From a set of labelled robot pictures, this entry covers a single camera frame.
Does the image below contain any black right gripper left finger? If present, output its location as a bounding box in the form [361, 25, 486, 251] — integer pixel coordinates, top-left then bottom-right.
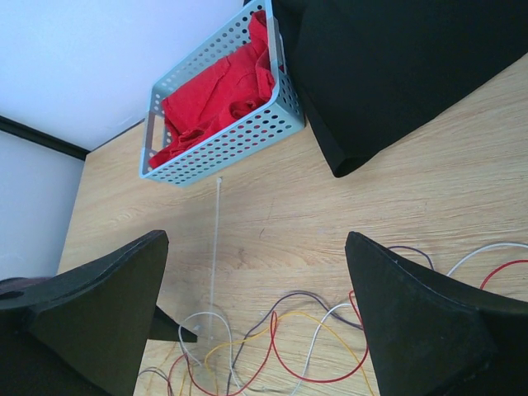
[1, 230, 168, 395]

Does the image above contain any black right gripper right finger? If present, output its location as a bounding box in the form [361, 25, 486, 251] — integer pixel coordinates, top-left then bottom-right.
[345, 232, 527, 395]

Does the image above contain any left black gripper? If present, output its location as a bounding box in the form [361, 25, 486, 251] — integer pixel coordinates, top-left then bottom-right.
[148, 306, 197, 342]

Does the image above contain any orange thin wire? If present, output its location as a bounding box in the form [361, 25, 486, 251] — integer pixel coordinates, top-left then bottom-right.
[204, 311, 375, 396]

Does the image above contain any white thin wire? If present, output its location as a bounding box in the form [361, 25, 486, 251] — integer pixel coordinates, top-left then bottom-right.
[177, 242, 528, 396]

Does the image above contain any white zip tie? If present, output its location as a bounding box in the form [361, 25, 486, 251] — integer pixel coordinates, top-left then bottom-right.
[207, 177, 223, 346]

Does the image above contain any light blue perforated basket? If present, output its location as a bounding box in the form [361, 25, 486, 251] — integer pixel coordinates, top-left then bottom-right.
[139, 1, 305, 186]

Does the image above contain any red cloth in basket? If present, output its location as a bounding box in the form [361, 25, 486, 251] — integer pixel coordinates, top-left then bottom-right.
[148, 11, 275, 168]

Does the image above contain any black folded cloth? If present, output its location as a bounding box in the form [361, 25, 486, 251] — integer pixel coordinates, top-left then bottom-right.
[272, 1, 527, 177]

